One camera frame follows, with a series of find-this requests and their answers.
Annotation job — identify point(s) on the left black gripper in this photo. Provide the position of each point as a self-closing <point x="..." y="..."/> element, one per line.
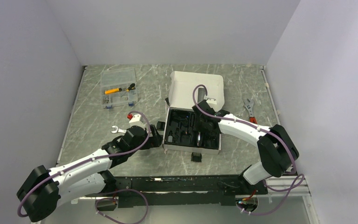
<point x="154" y="141"/>

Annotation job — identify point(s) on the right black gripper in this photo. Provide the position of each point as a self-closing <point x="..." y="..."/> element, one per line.
<point x="198" y="127"/>

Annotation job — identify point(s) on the black silver hair clipper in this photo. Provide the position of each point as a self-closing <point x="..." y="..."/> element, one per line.
<point x="199" y="139"/>

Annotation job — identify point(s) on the white hair clipper box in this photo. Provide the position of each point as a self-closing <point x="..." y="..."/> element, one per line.
<point x="186" y="128"/>

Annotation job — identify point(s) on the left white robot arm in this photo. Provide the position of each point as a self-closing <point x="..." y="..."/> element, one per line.
<point x="46" y="189"/>

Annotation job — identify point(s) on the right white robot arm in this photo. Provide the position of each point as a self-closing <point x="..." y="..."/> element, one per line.
<point x="276" y="149"/>

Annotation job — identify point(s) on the silver combination wrench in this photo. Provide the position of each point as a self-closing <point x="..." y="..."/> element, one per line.
<point x="116" y="129"/>

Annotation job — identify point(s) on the black yellow small tool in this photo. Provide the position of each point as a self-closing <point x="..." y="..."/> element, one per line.
<point x="131" y="87"/>

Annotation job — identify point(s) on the clear plastic organizer box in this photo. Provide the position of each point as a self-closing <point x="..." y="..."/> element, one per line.
<point x="118" y="87"/>

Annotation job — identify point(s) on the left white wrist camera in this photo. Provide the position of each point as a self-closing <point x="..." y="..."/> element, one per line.
<point x="135" y="120"/>

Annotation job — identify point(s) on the red handled adjustable wrench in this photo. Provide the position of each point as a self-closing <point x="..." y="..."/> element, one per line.
<point x="248" y="105"/>

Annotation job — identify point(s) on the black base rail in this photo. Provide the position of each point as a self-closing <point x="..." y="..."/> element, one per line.
<point x="224" y="190"/>

